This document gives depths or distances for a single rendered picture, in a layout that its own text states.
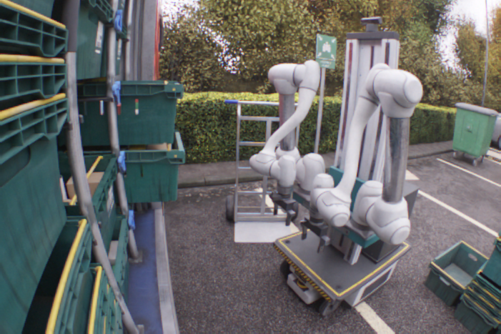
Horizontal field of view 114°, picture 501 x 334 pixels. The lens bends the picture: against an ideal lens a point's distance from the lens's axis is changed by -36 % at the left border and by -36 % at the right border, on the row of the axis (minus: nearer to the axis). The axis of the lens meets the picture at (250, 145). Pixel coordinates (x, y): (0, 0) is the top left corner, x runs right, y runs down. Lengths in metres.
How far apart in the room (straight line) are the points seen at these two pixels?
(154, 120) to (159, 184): 0.28
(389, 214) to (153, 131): 1.05
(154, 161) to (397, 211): 1.05
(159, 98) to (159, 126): 0.12
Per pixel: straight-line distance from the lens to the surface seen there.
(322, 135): 4.73
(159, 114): 1.04
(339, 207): 0.99
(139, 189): 1.15
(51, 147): 0.50
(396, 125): 1.01
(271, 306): 1.87
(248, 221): 2.66
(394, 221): 1.15
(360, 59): 1.58
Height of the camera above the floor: 1.48
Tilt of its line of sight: 16 degrees down
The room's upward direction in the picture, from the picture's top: 3 degrees clockwise
